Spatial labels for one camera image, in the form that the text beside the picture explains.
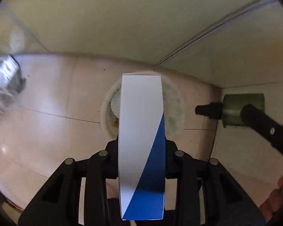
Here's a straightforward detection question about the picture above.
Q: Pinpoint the white round trash bin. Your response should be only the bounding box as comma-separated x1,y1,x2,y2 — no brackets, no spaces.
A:
101,71,185,141

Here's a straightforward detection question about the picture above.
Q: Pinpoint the white and blue carton box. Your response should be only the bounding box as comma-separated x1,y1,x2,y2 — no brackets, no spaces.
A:
118,74,165,221

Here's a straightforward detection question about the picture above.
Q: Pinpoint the person's right hand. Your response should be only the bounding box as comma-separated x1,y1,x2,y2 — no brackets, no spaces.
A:
259,176,283,222

